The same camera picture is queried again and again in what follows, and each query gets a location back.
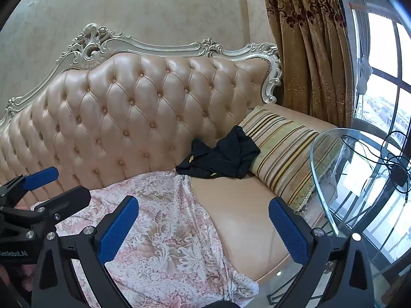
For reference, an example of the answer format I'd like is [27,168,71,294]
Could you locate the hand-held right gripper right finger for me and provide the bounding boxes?
[268,197,375,308]

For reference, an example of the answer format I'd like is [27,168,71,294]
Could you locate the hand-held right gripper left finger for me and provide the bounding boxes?
[31,195,139,308]

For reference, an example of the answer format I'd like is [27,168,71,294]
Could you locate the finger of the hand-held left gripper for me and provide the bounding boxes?
[30,185,92,223]
[0,166,59,206]

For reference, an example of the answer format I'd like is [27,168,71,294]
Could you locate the dark blue sweatshirt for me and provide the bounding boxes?
[175,126,261,179]

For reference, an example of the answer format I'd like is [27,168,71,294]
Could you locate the person's left hand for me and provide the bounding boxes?
[0,266,33,296]

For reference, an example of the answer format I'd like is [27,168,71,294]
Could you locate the pink floral blanket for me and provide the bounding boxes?
[30,170,260,308]

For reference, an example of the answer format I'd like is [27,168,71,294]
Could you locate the round glass table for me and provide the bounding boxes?
[268,128,411,308]

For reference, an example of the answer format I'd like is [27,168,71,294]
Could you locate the striped cushion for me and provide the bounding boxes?
[238,105,342,214]

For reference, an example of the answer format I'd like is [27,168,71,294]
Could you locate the tufted beige leather sofa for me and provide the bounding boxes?
[0,23,341,283]

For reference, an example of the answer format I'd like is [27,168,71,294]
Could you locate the black power adapter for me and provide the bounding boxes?
[389,165,407,187]

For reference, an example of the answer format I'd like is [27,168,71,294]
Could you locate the white hanging cloth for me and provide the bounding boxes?
[359,56,373,94]

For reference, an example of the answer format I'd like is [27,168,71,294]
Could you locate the gold patterned curtain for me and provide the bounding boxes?
[259,0,355,126]

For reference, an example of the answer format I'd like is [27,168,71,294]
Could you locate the window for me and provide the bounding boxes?
[348,0,411,264]

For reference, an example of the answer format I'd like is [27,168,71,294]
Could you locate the black cable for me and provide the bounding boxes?
[342,131,411,199]

